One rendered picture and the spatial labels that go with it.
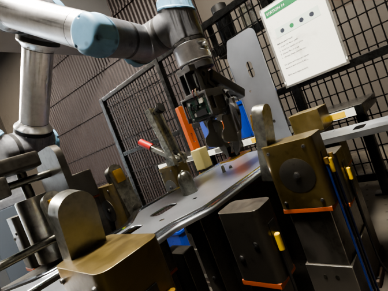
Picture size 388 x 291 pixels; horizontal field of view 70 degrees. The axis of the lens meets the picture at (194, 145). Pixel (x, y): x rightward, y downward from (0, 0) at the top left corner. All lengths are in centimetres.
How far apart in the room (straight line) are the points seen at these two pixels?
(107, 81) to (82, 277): 357
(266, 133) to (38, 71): 71
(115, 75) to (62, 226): 342
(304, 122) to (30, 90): 80
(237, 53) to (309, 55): 31
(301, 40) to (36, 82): 88
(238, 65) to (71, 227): 73
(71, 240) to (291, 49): 99
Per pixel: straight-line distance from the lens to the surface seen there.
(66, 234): 28
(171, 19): 62
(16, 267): 92
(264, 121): 50
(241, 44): 89
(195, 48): 59
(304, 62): 111
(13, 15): 76
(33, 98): 99
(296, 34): 112
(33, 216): 62
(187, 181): 55
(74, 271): 25
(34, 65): 96
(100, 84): 387
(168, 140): 76
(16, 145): 101
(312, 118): 79
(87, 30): 55
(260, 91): 87
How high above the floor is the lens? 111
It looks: 3 degrees down
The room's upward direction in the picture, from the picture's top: 21 degrees counter-clockwise
